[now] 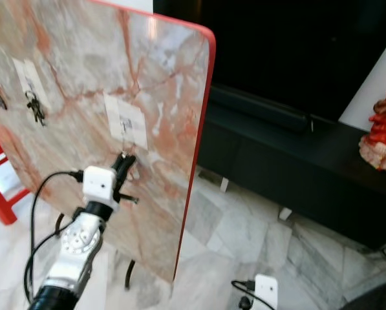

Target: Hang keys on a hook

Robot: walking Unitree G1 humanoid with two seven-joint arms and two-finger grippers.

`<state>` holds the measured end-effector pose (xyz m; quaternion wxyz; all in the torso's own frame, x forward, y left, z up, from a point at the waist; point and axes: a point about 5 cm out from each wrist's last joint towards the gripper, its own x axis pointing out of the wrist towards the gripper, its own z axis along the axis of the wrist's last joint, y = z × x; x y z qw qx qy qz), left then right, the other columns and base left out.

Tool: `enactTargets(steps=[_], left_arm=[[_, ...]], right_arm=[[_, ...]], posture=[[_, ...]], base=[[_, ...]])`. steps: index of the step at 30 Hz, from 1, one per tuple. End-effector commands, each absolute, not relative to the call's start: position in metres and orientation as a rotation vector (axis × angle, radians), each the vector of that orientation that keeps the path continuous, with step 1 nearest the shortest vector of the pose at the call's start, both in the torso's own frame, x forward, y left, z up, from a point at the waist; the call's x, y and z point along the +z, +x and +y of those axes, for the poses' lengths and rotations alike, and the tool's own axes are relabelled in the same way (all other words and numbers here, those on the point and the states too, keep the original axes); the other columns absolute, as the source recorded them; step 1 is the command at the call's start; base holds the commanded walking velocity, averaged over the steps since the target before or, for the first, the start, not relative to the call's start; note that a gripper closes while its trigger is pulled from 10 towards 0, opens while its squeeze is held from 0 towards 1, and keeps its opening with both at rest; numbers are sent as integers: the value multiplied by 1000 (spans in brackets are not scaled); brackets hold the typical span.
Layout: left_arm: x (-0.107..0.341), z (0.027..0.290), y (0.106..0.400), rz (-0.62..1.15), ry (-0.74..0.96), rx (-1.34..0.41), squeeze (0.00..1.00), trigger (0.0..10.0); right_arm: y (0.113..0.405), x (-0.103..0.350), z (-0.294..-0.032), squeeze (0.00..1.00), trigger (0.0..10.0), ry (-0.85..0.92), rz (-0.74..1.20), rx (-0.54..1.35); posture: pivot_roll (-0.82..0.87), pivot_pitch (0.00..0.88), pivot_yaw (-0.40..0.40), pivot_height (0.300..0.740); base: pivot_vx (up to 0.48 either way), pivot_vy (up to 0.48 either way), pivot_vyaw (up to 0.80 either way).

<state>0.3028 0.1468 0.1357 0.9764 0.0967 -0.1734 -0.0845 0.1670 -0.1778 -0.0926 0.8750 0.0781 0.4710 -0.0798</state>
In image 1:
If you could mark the white adhesive wall hook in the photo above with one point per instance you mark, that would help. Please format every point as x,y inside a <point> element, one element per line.
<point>30,77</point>
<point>125,116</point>

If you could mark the white cabinet leg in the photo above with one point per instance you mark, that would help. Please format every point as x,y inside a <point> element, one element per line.
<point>285,213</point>
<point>224,185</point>

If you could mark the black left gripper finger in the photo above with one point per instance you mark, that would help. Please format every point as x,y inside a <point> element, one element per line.
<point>121,163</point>
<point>130,162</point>

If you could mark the marble table top red edge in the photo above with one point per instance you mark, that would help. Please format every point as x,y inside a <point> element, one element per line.
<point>108,71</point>

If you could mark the black TV cabinet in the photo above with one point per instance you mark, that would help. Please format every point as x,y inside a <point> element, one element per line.
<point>296,168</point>

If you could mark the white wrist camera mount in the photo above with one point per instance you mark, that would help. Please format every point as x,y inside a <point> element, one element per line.
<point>99,186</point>
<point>266,292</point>

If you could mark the black curved table leg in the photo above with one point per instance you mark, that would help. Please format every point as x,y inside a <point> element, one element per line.
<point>130,274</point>

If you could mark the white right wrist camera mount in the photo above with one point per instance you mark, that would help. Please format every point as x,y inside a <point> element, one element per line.
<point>266,292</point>

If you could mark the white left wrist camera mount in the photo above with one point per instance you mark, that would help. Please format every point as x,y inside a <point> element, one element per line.
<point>99,186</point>

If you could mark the black soundbar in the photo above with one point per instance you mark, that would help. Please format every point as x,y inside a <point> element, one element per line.
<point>264,110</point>

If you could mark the black television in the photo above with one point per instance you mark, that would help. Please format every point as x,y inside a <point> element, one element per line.
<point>277,39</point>

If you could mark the red plastic stool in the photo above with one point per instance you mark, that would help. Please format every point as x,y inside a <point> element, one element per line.
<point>0,187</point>

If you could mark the red figurine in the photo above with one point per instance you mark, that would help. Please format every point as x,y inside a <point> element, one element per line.
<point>383,132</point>

